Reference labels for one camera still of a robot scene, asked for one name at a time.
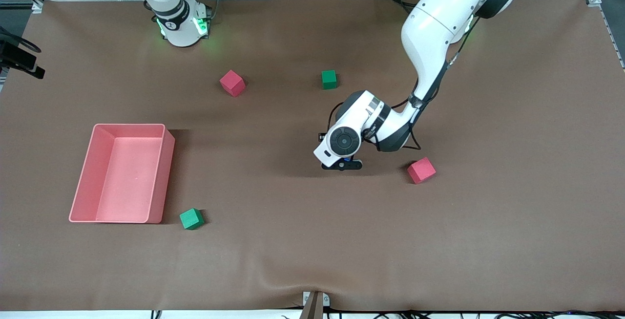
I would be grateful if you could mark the pink foam cube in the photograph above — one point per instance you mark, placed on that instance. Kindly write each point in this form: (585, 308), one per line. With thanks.
(421, 170)
(232, 83)

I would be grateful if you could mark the green foam cube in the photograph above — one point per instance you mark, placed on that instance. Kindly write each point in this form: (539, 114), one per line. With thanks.
(191, 219)
(329, 79)

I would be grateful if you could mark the brown table mat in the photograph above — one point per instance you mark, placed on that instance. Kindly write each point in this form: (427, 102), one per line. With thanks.
(312, 241)

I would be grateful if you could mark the pink plastic tray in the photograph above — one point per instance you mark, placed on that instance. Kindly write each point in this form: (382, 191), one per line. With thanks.
(122, 177)

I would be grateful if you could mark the aluminium profile post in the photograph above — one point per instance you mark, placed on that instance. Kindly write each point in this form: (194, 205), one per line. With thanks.
(313, 307)

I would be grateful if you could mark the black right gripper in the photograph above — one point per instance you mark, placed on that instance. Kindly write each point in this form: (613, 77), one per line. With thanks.
(15, 56)

